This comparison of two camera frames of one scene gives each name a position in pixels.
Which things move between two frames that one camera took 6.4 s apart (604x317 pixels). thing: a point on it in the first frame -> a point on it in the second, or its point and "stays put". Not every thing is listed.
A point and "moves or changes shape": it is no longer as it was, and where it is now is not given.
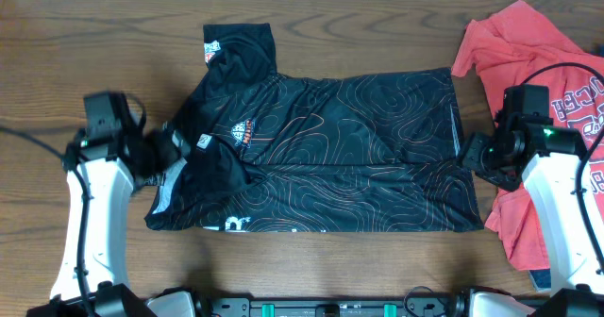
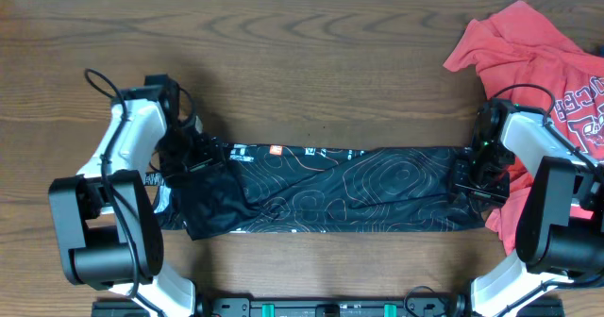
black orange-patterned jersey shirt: [265, 150] moves or changes shape
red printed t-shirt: [510, 47] stays put
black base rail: [339, 307] stays put
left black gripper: [171, 150] -> [213, 155]
